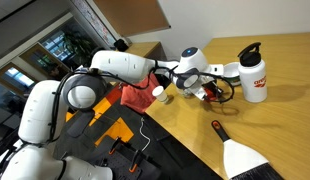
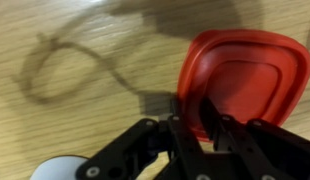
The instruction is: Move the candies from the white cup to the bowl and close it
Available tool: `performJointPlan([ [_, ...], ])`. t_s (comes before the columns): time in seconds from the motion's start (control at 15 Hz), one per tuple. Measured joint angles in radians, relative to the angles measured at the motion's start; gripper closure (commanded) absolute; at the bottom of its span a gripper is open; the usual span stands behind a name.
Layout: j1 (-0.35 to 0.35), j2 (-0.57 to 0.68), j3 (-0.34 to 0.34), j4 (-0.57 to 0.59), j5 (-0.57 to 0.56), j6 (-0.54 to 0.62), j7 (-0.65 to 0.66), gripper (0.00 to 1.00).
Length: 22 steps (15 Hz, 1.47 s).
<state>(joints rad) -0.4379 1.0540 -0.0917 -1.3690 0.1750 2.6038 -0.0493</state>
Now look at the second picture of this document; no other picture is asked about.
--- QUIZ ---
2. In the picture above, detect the white paper cup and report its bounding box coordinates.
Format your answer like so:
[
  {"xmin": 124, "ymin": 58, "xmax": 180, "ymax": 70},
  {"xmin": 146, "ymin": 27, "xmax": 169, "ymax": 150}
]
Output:
[{"xmin": 29, "ymin": 154, "xmax": 89, "ymax": 180}]

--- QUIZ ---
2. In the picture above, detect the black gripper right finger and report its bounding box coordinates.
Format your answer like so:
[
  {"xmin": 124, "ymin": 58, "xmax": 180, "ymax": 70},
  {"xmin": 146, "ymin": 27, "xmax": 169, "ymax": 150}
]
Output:
[{"xmin": 199, "ymin": 98, "xmax": 310, "ymax": 180}]

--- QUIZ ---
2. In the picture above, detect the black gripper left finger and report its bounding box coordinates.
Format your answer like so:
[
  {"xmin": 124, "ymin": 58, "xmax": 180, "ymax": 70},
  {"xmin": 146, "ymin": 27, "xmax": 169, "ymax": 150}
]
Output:
[{"xmin": 75, "ymin": 98, "xmax": 209, "ymax": 180}]

